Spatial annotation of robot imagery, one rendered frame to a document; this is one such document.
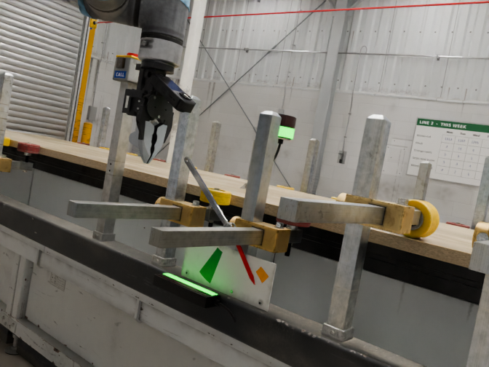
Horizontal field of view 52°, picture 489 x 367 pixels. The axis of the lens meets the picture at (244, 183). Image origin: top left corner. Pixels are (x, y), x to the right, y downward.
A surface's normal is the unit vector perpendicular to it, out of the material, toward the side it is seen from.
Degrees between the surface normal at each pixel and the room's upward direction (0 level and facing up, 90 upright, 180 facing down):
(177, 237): 90
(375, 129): 90
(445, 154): 90
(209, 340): 90
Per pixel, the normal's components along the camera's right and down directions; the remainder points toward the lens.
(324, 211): 0.76, 0.17
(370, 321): -0.62, -0.07
